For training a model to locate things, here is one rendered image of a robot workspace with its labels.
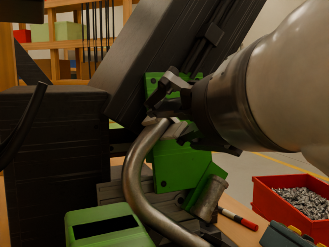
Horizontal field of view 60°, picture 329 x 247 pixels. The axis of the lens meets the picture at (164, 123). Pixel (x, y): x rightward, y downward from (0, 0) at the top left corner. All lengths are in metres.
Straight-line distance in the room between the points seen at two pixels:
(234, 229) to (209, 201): 0.27
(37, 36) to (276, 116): 3.91
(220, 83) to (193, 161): 0.31
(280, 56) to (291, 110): 0.03
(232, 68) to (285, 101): 0.07
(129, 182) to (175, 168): 0.10
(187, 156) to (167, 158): 0.04
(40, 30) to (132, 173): 3.63
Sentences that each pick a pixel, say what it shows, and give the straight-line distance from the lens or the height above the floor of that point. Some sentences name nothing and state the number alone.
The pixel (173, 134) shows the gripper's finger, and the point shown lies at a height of 1.18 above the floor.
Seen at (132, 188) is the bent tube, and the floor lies 1.10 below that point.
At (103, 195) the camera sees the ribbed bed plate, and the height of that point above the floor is 1.07.
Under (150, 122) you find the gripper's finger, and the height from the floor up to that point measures 1.20.
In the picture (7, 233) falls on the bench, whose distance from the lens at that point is 0.85.
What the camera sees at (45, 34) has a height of 1.74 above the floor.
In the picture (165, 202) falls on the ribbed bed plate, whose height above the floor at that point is 1.05.
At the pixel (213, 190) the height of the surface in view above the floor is 1.08.
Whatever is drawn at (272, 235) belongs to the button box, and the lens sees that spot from 0.68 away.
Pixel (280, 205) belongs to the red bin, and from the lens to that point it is 0.92.
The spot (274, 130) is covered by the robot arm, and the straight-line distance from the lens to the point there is 0.19.
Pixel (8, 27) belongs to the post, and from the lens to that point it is 1.23.
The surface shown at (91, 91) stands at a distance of 0.53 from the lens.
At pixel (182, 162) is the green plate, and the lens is 0.51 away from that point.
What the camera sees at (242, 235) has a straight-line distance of 0.73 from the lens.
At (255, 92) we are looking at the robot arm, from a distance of 0.19.
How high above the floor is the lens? 1.27
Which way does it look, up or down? 10 degrees down
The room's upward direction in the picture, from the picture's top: straight up
